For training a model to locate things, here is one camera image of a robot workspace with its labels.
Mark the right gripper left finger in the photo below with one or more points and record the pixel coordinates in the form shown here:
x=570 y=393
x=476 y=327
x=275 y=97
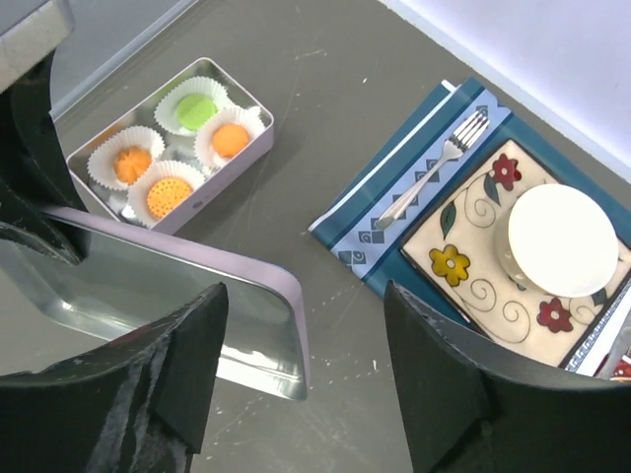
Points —
x=139 y=403

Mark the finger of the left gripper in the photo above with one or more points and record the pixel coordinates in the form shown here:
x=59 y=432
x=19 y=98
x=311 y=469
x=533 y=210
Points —
x=34 y=173

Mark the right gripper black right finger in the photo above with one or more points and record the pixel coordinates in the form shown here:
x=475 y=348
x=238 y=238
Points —
x=469 y=405

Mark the orange flower cookie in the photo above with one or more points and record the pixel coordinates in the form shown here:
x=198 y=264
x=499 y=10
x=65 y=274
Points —
x=131 y=163

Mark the green round cookie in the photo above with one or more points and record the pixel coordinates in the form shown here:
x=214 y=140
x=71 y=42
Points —
x=194 y=110

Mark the orange round cookie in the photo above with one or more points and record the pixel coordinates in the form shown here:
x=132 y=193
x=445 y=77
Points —
x=229 y=139

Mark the white cookie box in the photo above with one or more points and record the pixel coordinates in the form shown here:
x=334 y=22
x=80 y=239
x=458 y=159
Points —
x=151 y=124

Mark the cream ceramic bowl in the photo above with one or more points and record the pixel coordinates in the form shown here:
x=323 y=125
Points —
x=557 y=240

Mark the blue patterned placemat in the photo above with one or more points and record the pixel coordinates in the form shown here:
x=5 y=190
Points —
x=348 y=228

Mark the silver fork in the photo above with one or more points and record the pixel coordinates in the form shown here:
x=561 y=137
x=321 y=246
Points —
x=458 y=143

